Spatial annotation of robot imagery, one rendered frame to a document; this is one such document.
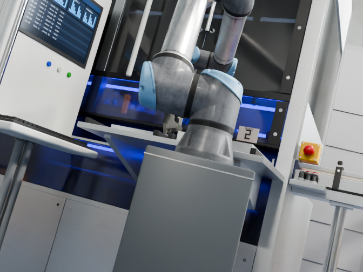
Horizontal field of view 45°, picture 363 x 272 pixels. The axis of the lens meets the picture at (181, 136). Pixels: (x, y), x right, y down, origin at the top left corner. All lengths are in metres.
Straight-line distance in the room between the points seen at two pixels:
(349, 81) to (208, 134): 4.73
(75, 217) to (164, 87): 1.12
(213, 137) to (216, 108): 0.07
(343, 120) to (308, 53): 3.74
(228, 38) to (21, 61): 0.83
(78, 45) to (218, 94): 1.09
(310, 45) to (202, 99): 0.89
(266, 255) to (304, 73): 0.73
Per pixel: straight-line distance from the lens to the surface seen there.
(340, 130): 5.52
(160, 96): 1.07
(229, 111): 1.07
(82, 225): 2.03
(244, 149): 1.37
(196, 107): 1.07
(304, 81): 1.81
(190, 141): 1.04
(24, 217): 2.23
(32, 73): 1.88
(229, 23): 1.46
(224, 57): 1.59
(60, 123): 2.00
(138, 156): 1.81
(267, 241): 1.71
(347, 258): 5.44
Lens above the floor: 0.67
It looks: 9 degrees up
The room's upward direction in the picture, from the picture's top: 15 degrees clockwise
